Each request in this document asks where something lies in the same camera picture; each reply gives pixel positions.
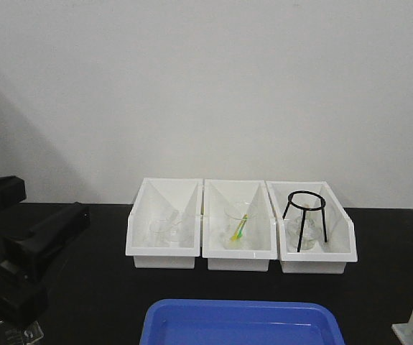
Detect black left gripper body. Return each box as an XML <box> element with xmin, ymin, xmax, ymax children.
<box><xmin>0</xmin><ymin>266</ymin><xmax>48</xmax><ymax>326</ymax></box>

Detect clear glass beaker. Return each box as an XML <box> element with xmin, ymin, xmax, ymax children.
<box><xmin>0</xmin><ymin>310</ymin><xmax>44</xmax><ymax>344</ymax></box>

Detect left white storage bin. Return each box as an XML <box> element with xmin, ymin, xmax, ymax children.
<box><xmin>125</xmin><ymin>178</ymin><xmax>203</xmax><ymax>269</ymax></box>

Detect white storage bin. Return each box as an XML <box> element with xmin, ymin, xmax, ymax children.
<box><xmin>202</xmin><ymin>179</ymin><xmax>278</xmax><ymax>272</ymax></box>
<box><xmin>266</xmin><ymin>181</ymin><xmax>358</xmax><ymax>274</ymax></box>
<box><xmin>125</xmin><ymin>178</ymin><xmax>203</xmax><ymax>269</ymax></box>

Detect glassware in left bin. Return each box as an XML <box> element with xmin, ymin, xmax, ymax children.
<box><xmin>145</xmin><ymin>210</ymin><xmax>187</xmax><ymax>247</ymax></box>

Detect blue plastic tray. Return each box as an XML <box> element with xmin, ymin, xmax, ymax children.
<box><xmin>140</xmin><ymin>299</ymin><xmax>345</xmax><ymax>344</ymax></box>

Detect glass beaker in middle bin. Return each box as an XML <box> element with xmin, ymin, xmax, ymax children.
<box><xmin>222</xmin><ymin>201</ymin><xmax>257</xmax><ymax>250</ymax></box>

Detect yellow green plastic droppers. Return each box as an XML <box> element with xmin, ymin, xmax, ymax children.
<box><xmin>230</xmin><ymin>213</ymin><xmax>249</xmax><ymax>242</ymax></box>

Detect middle white storage bin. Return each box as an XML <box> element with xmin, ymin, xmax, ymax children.
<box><xmin>202</xmin><ymin>179</ymin><xmax>278</xmax><ymax>272</ymax></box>

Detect glass flask in right bin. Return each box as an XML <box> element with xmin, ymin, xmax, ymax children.
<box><xmin>285</xmin><ymin>206</ymin><xmax>322</xmax><ymax>252</ymax></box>

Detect right white storage bin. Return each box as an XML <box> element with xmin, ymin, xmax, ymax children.
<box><xmin>266</xmin><ymin>181</ymin><xmax>358</xmax><ymax>274</ymax></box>

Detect black wire tripod stand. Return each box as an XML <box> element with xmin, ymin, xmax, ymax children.
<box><xmin>282</xmin><ymin>190</ymin><xmax>328</xmax><ymax>252</ymax></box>

